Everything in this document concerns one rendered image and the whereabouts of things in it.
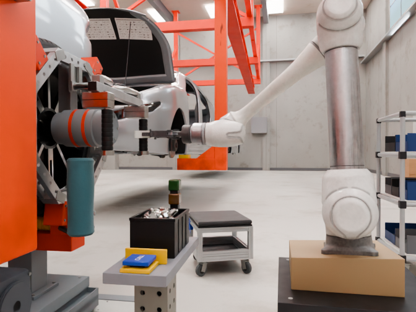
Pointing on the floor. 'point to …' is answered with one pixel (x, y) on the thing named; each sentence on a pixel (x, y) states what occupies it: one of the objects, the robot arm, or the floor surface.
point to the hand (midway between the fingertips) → (143, 134)
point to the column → (156, 298)
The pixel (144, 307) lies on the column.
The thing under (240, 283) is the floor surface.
